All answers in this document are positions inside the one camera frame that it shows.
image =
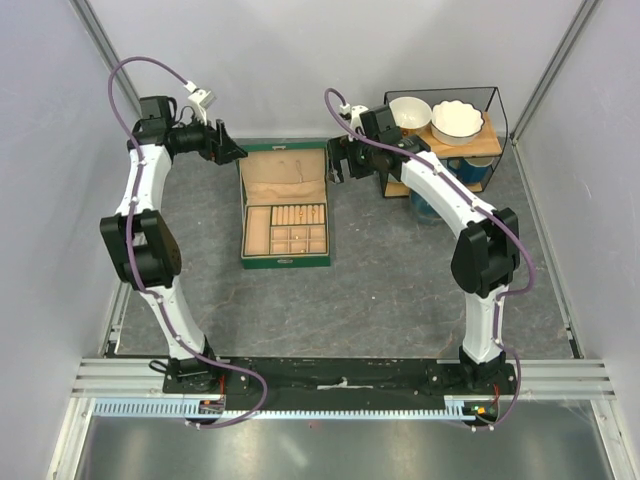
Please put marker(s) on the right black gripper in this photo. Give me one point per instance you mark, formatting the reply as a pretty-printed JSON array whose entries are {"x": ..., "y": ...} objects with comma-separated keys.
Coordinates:
[{"x": 341, "y": 148}]

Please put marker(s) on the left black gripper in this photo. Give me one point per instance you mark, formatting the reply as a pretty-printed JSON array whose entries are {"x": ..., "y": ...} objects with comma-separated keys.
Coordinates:
[{"x": 218, "y": 146}]

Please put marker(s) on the green jewelry box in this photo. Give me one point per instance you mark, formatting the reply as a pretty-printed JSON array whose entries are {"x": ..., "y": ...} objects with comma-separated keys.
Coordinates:
[{"x": 284, "y": 173}]

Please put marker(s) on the green jewelry tray insert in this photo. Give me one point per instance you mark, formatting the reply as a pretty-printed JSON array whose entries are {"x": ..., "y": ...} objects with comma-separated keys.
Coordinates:
[{"x": 268, "y": 230}]

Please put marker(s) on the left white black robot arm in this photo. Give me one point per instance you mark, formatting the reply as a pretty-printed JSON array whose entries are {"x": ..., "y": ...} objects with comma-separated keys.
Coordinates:
[{"x": 139, "y": 242}]

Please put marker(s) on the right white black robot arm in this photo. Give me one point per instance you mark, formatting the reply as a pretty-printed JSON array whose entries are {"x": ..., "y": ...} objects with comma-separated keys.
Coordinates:
[{"x": 488, "y": 250}]

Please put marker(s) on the white ceramic bowl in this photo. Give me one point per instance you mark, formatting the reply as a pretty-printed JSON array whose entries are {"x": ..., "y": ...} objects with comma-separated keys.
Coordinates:
[{"x": 412, "y": 115}]

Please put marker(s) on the blue ceramic bowl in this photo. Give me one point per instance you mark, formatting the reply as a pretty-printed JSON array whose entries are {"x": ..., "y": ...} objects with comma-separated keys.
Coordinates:
[{"x": 422, "y": 211}]

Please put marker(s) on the white scalloped dish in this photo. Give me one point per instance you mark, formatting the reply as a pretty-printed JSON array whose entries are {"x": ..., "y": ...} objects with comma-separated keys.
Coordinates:
[{"x": 456, "y": 123}]

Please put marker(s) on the blue mug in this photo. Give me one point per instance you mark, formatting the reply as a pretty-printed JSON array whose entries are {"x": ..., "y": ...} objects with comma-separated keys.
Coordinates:
[{"x": 469, "y": 170}]

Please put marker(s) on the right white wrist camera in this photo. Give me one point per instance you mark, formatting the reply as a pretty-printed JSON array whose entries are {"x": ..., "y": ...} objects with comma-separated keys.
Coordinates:
[{"x": 352, "y": 115}]

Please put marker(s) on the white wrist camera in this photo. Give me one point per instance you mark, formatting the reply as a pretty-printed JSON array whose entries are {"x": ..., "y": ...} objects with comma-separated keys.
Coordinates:
[
  {"x": 352, "y": 115},
  {"x": 200, "y": 99}
]

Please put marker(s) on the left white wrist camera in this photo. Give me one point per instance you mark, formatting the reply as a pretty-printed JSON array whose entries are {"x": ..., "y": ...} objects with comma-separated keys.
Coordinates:
[{"x": 200, "y": 99}]

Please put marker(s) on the black wire shelf rack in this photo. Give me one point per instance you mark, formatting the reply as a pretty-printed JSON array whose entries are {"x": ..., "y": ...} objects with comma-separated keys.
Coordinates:
[{"x": 491, "y": 141}]

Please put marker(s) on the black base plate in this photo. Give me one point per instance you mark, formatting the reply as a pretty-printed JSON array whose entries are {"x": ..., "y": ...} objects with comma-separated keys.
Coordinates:
[{"x": 274, "y": 383}]

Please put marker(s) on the light blue cable duct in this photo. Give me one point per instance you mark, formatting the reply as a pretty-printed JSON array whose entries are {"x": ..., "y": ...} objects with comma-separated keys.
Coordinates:
[{"x": 200, "y": 410}]

